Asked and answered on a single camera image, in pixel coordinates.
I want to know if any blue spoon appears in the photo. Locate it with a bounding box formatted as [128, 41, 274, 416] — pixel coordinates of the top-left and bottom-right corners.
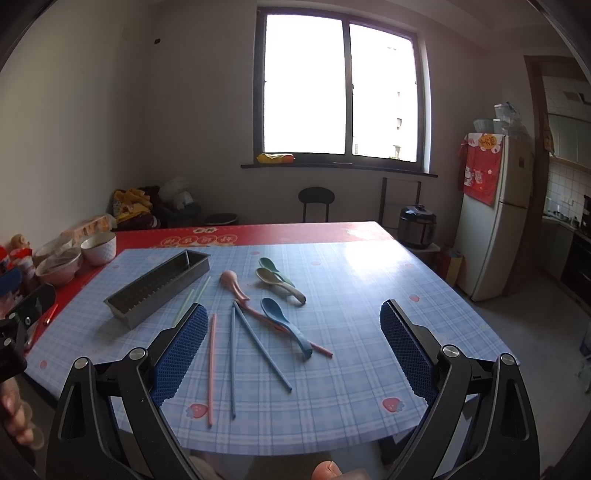
[260, 297, 312, 361]

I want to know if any blue chopstick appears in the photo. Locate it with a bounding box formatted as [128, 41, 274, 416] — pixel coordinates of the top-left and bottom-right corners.
[229, 303, 236, 420]
[233, 301, 294, 393]

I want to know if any person's right hand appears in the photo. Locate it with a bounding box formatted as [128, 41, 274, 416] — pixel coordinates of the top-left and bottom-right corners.
[311, 460, 342, 480]

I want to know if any window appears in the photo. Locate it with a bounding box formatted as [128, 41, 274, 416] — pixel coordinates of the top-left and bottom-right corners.
[253, 6, 429, 175]

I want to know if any red cloth on fridge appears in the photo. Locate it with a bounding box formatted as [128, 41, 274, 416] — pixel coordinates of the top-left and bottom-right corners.
[458, 133, 504, 207]

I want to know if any steel utensil tray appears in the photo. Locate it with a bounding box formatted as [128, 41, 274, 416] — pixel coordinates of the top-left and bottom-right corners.
[104, 250, 209, 330]

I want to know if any blue plaid table mat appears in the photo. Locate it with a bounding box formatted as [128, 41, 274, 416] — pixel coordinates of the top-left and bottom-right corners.
[25, 227, 518, 458]

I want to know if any black round chair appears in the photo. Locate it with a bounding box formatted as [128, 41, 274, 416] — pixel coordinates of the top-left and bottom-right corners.
[297, 186, 335, 223]

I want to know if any white refrigerator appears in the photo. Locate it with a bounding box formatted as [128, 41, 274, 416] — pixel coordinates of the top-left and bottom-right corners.
[454, 135, 534, 302]

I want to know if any yellow clothes pile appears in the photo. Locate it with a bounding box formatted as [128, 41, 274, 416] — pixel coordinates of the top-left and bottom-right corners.
[111, 188, 153, 228]

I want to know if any tissue pack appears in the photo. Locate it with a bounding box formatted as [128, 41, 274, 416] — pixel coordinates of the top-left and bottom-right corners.
[61, 213, 116, 245]

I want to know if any yellow cloth on sill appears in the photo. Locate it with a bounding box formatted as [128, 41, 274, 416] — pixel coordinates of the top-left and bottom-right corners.
[256, 153, 296, 164]

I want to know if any black rice cooker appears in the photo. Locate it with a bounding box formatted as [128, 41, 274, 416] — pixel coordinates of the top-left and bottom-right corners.
[398, 204, 437, 249]

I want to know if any plastic-covered bowl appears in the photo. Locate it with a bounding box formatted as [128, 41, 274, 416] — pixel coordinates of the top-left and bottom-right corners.
[35, 247, 83, 287]

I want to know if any white textured bowl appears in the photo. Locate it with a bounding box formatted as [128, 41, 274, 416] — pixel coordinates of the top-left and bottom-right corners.
[80, 232, 116, 267]

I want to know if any black folding frame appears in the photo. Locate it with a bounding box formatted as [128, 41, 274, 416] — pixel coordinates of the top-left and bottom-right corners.
[378, 177, 423, 229]

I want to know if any green spoon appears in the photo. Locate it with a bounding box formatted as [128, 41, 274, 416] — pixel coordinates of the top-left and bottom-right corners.
[259, 257, 294, 286]

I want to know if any person's left hand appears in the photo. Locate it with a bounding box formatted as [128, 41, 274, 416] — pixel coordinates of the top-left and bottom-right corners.
[1, 378, 34, 446]

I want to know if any long pink chopstick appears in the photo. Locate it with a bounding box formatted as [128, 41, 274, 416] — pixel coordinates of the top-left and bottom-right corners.
[238, 297, 334, 360]

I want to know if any green chopstick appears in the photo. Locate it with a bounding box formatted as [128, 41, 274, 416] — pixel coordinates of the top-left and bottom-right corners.
[172, 289, 194, 327]
[191, 276, 211, 303]

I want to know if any beige spoon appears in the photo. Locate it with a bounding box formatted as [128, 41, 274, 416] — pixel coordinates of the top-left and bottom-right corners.
[256, 267, 307, 304]

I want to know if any white plastic bag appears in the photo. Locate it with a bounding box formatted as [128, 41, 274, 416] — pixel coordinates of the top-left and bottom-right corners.
[158, 177, 194, 211]

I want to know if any pink spoon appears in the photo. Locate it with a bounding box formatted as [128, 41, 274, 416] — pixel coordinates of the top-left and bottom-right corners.
[221, 270, 249, 302]

